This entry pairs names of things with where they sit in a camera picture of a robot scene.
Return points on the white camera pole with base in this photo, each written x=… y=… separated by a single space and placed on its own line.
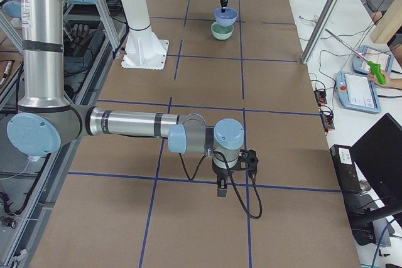
x=143 y=48

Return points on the green handled reacher grabber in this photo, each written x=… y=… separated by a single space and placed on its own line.
x=375 y=68

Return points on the teach pendant tablet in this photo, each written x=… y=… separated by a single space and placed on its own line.
x=384 y=58
x=356 y=92

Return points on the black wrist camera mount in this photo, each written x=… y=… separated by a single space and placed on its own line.
x=247 y=161

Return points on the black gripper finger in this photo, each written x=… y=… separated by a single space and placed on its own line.
x=221 y=187
x=223 y=4

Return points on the black monitor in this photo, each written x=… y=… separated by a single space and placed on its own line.
x=378 y=155

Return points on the aluminium frame post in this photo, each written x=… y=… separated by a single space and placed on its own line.
x=318 y=29

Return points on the green bowl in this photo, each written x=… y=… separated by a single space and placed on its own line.
x=221 y=32

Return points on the orange black connector box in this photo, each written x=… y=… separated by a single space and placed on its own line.
x=327 y=118
x=320 y=92

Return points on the black computer box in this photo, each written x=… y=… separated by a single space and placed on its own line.
x=345 y=169

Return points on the far orange black connector box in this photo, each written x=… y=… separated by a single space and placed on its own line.
x=320 y=92

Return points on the far teach pendant tablet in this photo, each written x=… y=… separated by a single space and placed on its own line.
x=384 y=58

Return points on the near teach pendant tablet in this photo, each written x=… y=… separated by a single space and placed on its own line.
x=356 y=92

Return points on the brown paper table cover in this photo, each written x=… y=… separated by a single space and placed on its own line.
x=130 y=202

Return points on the blue bowl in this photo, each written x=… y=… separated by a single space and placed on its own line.
x=225 y=17

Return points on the near orange black connector box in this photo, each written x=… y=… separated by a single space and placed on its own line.
x=327 y=118

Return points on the person's forearm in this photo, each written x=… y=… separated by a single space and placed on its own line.
x=395 y=83

